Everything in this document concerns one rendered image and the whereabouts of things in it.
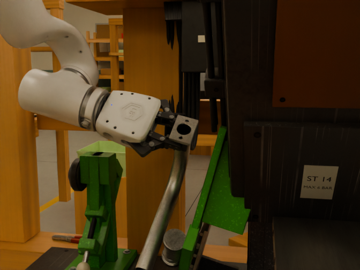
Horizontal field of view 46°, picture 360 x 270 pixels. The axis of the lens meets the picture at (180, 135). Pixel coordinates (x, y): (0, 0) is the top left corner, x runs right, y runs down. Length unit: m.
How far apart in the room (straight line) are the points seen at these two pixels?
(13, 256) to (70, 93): 0.55
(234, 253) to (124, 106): 0.55
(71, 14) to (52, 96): 11.17
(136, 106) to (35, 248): 0.59
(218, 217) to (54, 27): 0.43
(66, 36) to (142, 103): 0.19
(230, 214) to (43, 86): 0.42
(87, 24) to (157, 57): 10.74
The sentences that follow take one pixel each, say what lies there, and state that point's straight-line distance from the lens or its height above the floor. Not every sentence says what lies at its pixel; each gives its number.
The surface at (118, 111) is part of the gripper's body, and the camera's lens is 0.80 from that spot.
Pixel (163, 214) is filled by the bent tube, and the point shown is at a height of 1.08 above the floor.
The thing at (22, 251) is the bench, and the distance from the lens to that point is 1.25.
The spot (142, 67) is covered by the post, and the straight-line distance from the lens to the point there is 1.06.
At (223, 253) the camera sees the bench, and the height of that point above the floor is 0.88.
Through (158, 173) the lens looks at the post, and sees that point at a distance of 1.08.
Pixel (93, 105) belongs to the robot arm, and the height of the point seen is 1.29.
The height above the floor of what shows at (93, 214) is 1.04.
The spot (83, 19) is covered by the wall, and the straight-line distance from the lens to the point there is 11.82.
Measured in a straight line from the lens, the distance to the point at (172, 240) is 0.71.
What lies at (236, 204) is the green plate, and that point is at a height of 1.15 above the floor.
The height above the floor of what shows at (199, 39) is 1.42.
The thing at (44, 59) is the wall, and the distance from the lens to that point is 12.31.
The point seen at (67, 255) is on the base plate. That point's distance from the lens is 1.14.
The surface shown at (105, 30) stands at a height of 2.27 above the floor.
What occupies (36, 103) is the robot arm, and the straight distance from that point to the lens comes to 0.85.
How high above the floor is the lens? 1.36
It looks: 9 degrees down
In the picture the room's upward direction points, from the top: straight up
